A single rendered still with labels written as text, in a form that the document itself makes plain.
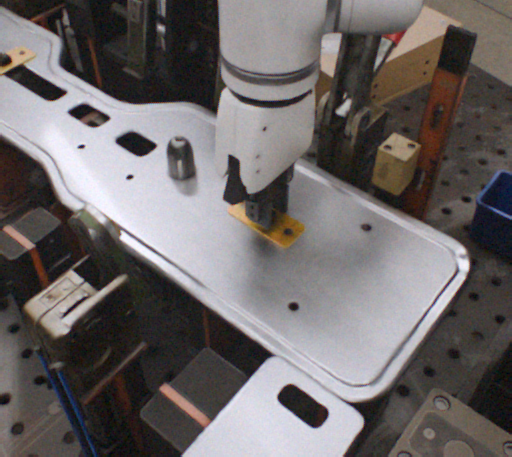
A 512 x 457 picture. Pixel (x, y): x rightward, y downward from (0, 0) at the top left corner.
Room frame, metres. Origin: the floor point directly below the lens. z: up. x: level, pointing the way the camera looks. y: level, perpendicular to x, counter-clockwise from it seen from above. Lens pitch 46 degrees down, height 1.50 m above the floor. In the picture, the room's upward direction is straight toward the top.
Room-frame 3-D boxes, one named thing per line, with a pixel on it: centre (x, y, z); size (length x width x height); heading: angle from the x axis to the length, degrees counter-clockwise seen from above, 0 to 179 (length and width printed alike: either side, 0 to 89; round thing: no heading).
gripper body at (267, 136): (0.46, -0.02, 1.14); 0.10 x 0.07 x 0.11; 141
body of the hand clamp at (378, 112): (0.58, -0.12, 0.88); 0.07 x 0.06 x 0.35; 141
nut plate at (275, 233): (0.46, -0.01, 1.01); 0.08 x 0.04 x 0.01; 51
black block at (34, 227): (0.45, 0.24, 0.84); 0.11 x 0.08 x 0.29; 141
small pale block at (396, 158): (0.50, -0.16, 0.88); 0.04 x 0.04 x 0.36; 51
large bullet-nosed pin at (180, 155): (0.54, 0.08, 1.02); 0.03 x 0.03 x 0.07
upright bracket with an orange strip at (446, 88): (0.51, -0.19, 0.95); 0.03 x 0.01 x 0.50; 51
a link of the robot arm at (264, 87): (0.46, -0.02, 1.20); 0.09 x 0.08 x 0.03; 141
